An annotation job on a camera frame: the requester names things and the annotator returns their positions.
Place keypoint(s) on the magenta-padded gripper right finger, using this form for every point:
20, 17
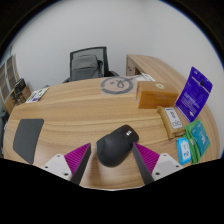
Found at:
148, 158

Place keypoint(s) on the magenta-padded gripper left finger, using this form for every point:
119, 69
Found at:
76, 159

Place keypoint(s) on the black computer mouse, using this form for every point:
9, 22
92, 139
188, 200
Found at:
115, 146

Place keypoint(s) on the dark grey mouse pad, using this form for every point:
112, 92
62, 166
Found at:
27, 138

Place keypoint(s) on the small blue white packet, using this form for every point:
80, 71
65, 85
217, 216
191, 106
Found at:
183, 151

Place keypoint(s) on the tan packet with white label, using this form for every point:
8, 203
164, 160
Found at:
166, 124

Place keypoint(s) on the green packet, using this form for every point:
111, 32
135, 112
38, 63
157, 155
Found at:
200, 136

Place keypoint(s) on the brown cardboard box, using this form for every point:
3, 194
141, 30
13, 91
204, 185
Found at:
155, 96

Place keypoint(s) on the white green blue leaflet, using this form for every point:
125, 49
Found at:
36, 95

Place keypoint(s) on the purple retail package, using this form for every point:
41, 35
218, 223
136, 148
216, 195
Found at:
192, 96

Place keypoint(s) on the white printed paper sheet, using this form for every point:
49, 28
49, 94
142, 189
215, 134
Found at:
146, 77

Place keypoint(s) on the wooden side desk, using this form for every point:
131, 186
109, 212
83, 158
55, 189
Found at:
156, 66

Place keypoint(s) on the grey backpack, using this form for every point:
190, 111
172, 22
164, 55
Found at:
86, 66

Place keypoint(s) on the black carton box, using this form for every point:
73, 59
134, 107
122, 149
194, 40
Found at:
19, 85

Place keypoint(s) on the wooden shelf unit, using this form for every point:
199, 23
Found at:
7, 78

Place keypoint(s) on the black mesh office chair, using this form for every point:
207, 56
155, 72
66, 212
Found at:
105, 56

